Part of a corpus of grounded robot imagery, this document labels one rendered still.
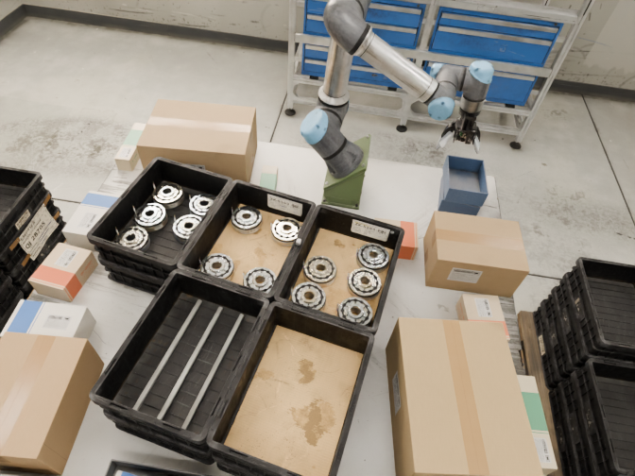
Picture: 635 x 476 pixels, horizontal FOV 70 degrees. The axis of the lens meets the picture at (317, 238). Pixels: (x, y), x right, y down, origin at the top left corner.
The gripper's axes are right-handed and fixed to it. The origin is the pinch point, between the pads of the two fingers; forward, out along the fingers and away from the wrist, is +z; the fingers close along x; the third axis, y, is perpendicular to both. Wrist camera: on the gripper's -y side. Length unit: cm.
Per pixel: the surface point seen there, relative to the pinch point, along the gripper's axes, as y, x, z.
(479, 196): 9.6, 11.3, 13.2
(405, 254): 36.4, -14.4, 20.7
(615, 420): 68, 69, 62
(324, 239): 45, -43, 8
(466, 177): -6.1, 8.1, 17.5
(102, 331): 85, -106, 17
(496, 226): 27.6, 15.1, 9.5
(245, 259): 58, -67, 7
